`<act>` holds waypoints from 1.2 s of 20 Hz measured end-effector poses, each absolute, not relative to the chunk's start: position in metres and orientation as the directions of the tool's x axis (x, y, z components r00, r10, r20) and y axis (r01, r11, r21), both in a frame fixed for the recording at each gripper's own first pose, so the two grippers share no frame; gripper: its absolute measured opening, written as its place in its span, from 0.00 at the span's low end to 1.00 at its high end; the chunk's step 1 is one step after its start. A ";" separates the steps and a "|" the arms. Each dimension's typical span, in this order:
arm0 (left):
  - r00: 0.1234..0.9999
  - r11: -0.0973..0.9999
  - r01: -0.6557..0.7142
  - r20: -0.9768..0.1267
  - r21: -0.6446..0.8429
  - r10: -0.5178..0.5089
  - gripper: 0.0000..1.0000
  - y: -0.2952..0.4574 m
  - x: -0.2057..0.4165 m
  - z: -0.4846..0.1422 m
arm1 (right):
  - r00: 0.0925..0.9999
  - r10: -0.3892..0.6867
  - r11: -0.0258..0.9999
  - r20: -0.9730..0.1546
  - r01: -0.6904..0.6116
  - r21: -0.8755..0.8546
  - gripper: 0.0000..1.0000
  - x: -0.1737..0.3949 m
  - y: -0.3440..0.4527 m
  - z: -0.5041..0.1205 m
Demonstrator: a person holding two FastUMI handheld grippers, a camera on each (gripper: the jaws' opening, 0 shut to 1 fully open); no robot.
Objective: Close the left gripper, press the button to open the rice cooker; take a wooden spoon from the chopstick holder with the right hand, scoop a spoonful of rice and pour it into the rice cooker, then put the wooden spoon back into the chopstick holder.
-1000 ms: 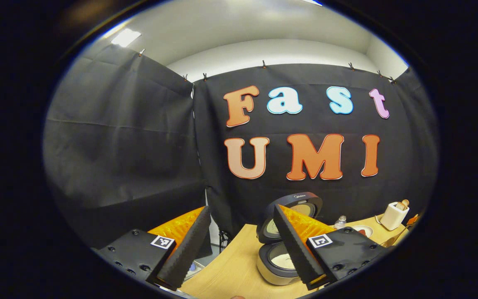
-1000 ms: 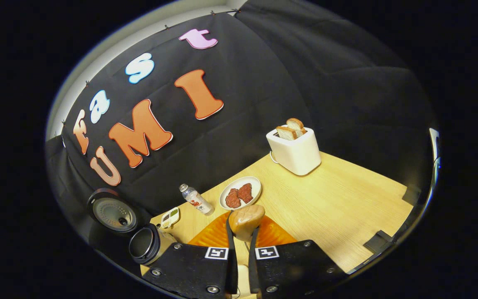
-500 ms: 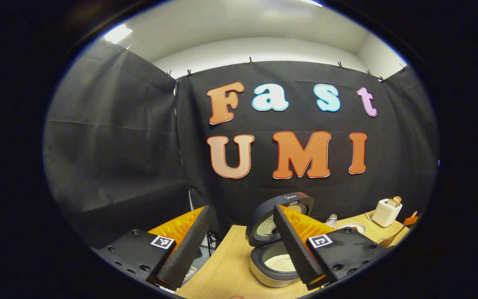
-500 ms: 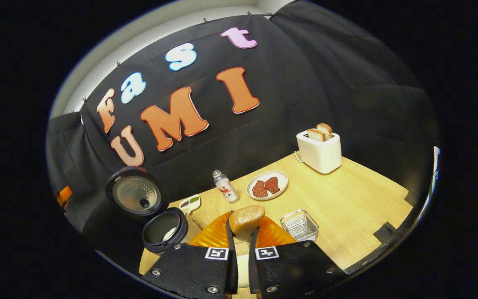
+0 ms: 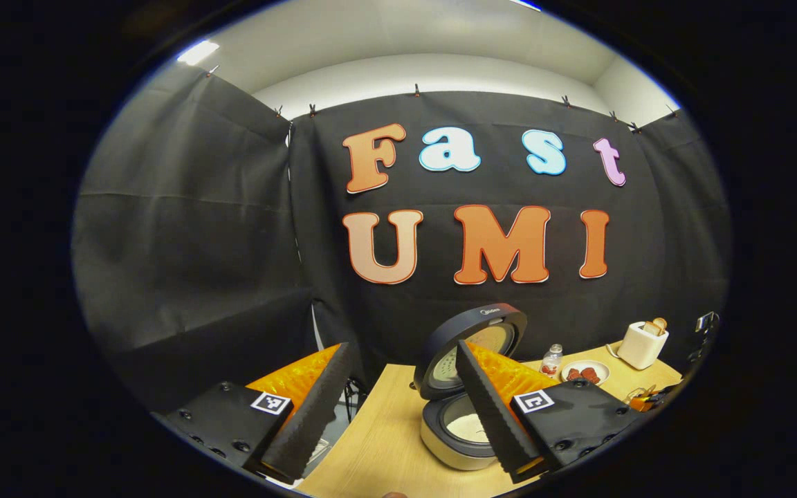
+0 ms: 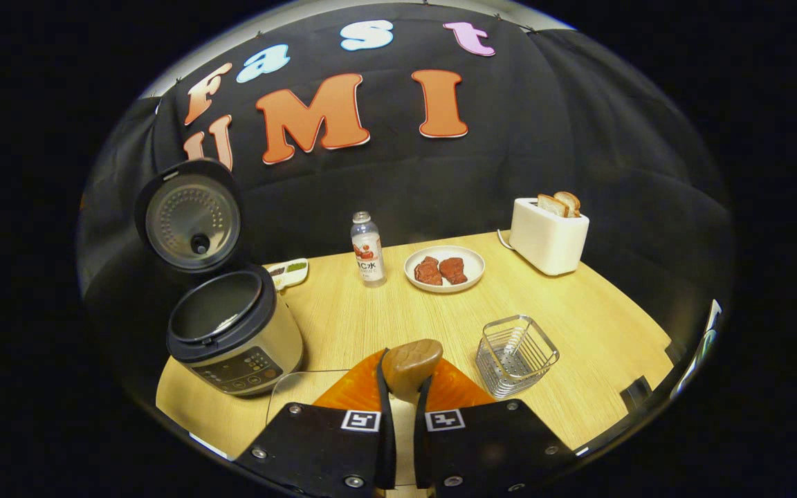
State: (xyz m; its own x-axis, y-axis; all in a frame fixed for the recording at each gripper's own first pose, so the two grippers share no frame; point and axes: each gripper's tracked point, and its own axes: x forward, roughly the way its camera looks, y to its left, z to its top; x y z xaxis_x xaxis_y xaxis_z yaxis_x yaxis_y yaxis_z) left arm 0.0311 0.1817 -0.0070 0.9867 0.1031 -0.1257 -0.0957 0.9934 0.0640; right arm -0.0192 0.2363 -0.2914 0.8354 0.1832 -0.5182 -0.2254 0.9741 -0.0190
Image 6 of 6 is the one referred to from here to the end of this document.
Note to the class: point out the clear plastic bottle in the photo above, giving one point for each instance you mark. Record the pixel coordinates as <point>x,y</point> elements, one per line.
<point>369,256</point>

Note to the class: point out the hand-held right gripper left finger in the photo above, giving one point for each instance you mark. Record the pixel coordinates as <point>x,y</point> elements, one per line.
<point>386,443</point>

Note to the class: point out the white round plate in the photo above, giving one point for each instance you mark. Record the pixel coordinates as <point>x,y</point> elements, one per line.
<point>474,266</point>

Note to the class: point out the white toaster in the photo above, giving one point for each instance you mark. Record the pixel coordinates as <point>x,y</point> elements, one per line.
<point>547,242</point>

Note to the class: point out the toasted bread slice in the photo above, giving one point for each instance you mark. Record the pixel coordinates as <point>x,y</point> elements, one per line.
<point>551,205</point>
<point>570,203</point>

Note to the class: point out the red meat piece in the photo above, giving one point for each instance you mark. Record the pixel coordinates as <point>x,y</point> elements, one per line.
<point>428,272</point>
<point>453,271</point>

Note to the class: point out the black beige rice cooker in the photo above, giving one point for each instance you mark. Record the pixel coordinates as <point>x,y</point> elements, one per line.
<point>232,346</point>

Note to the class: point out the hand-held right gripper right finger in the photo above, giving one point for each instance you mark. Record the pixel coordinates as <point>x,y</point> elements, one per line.
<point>421,443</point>

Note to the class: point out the wooden spoon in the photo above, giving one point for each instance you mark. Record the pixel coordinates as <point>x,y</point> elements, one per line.
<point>411,366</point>

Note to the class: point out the black backdrop cloth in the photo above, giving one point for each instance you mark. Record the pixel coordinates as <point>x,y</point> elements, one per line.
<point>578,138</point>

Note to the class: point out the white divided seasoning dish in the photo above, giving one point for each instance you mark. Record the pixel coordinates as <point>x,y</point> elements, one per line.
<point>288,274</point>

